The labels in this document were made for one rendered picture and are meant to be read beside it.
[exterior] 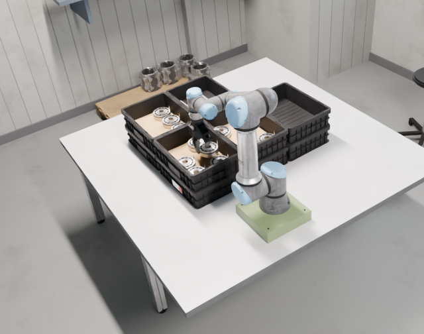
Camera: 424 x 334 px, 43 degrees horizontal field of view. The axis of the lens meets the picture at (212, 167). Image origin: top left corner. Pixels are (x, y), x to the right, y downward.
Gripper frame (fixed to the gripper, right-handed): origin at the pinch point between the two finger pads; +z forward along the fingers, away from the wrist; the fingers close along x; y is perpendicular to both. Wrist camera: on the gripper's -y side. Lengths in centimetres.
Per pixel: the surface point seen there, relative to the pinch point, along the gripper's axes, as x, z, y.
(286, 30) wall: -170, 43, 172
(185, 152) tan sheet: 5.7, 5.0, 11.1
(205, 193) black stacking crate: 10.4, 10.1, -19.6
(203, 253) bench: 27, 18, -48
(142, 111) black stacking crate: 10, 1, 58
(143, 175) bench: 28.3, 18.0, 21.6
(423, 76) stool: -185, 31, 26
